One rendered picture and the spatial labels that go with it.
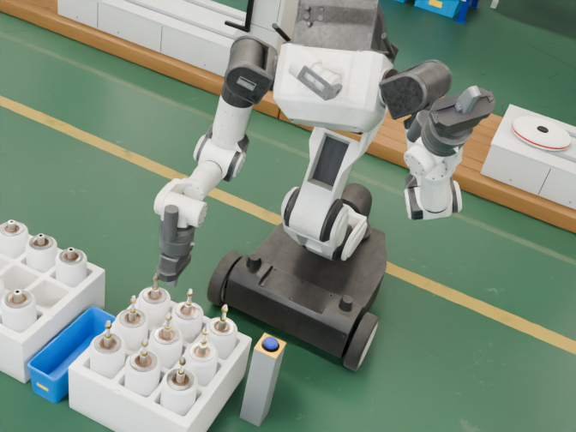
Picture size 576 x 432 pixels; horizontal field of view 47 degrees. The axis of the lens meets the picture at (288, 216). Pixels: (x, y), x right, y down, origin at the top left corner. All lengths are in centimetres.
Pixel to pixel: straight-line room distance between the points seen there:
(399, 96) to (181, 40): 251
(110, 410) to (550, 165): 235
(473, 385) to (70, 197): 175
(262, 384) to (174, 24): 252
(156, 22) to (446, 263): 215
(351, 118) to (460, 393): 117
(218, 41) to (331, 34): 223
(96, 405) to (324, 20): 123
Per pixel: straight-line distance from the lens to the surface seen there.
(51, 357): 220
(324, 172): 204
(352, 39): 165
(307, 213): 201
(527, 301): 296
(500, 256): 314
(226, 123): 180
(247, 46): 175
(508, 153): 348
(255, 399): 205
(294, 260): 245
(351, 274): 245
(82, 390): 205
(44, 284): 228
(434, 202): 158
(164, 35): 403
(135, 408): 195
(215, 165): 183
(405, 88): 159
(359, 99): 161
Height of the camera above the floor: 171
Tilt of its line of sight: 35 degrees down
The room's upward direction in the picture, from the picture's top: 12 degrees clockwise
